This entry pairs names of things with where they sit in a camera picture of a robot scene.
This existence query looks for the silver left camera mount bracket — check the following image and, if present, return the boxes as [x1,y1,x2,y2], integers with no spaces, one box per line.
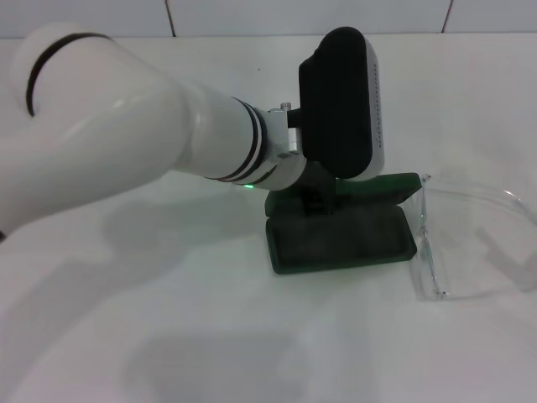
[262,100,304,154]

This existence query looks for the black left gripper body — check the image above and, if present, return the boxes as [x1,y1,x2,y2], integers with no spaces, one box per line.
[293,161,339,218]

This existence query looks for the green glasses case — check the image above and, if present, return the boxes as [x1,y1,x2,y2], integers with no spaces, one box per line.
[263,171,422,276]

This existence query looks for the clear white glasses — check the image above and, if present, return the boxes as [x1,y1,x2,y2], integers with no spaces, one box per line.
[409,171,537,304]

